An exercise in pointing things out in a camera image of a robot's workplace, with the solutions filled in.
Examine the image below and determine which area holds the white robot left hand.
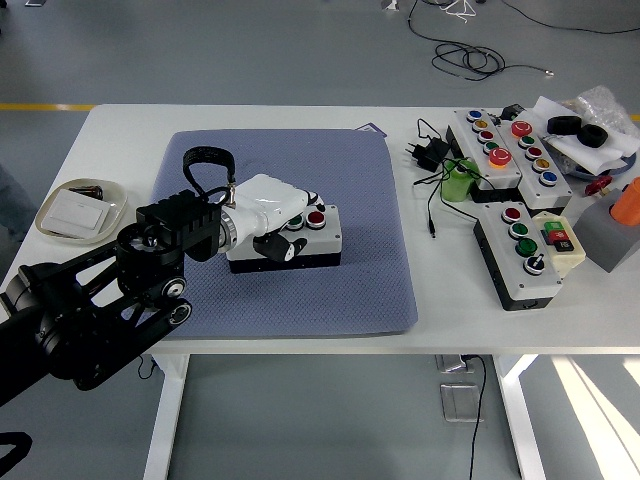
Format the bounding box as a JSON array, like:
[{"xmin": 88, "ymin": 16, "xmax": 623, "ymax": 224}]
[{"xmin": 229, "ymin": 173, "xmax": 328, "ymax": 264}]

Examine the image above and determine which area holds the grey four-button control box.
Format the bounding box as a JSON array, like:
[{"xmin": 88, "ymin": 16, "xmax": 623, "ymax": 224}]
[
  {"xmin": 473, "ymin": 201, "xmax": 565, "ymax": 312},
  {"xmin": 225, "ymin": 203, "xmax": 344, "ymax": 275}
]

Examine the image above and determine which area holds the grey five-button emergency-stop box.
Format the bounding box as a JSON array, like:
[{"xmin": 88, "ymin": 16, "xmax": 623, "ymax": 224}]
[
  {"xmin": 444, "ymin": 108, "xmax": 525, "ymax": 204},
  {"xmin": 494, "ymin": 117, "xmax": 575, "ymax": 211}
]

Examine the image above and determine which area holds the blue-grey textured mat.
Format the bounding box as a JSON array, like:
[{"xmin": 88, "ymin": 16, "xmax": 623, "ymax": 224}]
[{"xmin": 149, "ymin": 128, "xmax": 420, "ymax": 341}]

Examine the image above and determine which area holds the purple card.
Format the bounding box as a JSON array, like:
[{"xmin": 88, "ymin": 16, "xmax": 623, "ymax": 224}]
[{"xmin": 355, "ymin": 122, "xmax": 390, "ymax": 140}]

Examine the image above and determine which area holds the white oval dish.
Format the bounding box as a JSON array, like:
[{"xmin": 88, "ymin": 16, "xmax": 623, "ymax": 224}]
[{"xmin": 34, "ymin": 178, "xmax": 129, "ymax": 246}]

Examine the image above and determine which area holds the green plastic bottle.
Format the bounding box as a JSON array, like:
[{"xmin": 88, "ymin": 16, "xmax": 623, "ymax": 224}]
[{"xmin": 440, "ymin": 157, "xmax": 482, "ymax": 204}]

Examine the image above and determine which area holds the white table leg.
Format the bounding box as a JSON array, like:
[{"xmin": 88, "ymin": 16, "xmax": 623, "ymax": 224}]
[
  {"xmin": 142, "ymin": 353, "xmax": 191, "ymax": 480},
  {"xmin": 492, "ymin": 354, "xmax": 549, "ymax": 480}
]

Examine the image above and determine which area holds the metal floor socket plate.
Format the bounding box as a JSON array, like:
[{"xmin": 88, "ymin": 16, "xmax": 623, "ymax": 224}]
[{"xmin": 439, "ymin": 382, "xmax": 485, "ymax": 424}]

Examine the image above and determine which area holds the red knob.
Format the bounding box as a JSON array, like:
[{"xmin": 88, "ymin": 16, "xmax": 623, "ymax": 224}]
[{"xmin": 585, "ymin": 175, "xmax": 614, "ymax": 197}]

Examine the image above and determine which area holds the grey block box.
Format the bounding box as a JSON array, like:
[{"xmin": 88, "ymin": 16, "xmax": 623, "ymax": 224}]
[{"xmin": 572, "ymin": 187, "xmax": 640, "ymax": 274}]

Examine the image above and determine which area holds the white foam sheet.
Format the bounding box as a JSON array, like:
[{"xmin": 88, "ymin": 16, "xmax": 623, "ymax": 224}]
[{"xmin": 529, "ymin": 95, "xmax": 640, "ymax": 174}]

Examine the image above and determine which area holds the clear bubble wrap bag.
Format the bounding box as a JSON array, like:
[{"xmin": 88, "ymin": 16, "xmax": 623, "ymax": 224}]
[{"xmin": 559, "ymin": 85, "xmax": 640, "ymax": 139}]

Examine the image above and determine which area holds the orange cylinder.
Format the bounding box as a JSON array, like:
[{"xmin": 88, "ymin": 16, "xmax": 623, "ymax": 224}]
[{"xmin": 609, "ymin": 177, "xmax": 640, "ymax": 226}]

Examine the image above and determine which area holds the blue-rimmed plate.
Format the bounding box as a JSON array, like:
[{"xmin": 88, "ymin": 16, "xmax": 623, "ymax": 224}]
[{"xmin": 564, "ymin": 149, "xmax": 640, "ymax": 180}]

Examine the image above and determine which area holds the black power adapter with cord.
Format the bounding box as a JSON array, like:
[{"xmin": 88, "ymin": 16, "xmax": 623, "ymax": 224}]
[{"xmin": 405, "ymin": 117, "xmax": 482, "ymax": 239}]

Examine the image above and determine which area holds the white wall switch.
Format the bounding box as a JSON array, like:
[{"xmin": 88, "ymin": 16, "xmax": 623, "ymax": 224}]
[{"xmin": 40, "ymin": 191, "xmax": 112, "ymax": 236}]

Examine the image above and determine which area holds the metal under-table bracket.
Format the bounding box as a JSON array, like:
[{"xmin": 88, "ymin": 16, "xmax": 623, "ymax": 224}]
[{"xmin": 434, "ymin": 354, "xmax": 476, "ymax": 374}]

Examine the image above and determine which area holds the white floor cord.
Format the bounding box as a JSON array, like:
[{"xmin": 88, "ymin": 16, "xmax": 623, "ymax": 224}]
[{"xmin": 438, "ymin": 0, "xmax": 479, "ymax": 24}]

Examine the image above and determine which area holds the black hanging cable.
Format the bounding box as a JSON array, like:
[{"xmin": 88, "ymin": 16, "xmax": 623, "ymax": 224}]
[{"xmin": 462, "ymin": 354, "xmax": 489, "ymax": 480}]

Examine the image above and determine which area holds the black foam ring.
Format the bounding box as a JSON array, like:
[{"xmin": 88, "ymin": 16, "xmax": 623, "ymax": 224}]
[
  {"xmin": 578, "ymin": 124, "xmax": 610, "ymax": 150},
  {"xmin": 547, "ymin": 115, "xmax": 582, "ymax": 136}
]

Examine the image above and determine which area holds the coiled black floor cable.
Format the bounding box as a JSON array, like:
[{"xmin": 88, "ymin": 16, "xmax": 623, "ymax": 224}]
[{"xmin": 407, "ymin": 0, "xmax": 556, "ymax": 82}]

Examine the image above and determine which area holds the cream three-button switch box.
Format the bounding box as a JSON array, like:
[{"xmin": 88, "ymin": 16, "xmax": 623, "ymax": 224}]
[{"xmin": 531, "ymin": 210, "xmax": 587, "ymax": 279}]

